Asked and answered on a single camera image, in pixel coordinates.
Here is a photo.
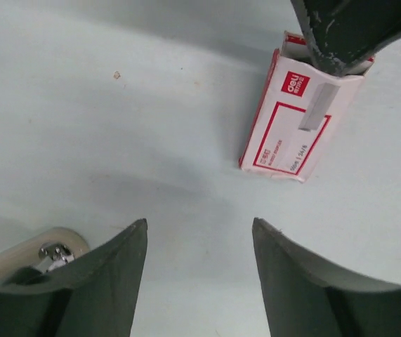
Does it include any red staple box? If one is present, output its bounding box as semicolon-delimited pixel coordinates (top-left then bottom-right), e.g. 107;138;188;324
239;32;374;183

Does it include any beige black stapler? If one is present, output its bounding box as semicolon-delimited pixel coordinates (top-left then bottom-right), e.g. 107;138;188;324
0;227;90;278

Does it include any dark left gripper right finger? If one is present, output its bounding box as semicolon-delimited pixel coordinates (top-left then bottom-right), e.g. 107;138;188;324
252;218;401;336

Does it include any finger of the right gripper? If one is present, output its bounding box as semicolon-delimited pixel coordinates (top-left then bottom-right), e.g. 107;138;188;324
291;0;401;77

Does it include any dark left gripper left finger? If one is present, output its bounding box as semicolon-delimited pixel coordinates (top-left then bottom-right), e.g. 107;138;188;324
0;219;147;336

